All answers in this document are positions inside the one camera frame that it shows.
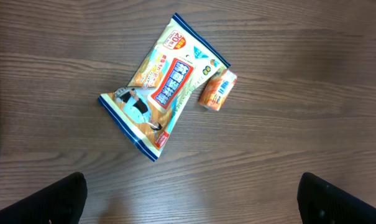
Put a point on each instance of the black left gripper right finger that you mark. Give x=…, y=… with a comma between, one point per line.
x=320, y=202

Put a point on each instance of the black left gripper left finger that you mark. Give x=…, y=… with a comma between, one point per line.
x=62, y=202

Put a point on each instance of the yellow blue snack bag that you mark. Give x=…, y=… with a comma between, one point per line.
x=147, y=109

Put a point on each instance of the small orange snack pack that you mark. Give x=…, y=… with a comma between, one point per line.
x=217, y=90

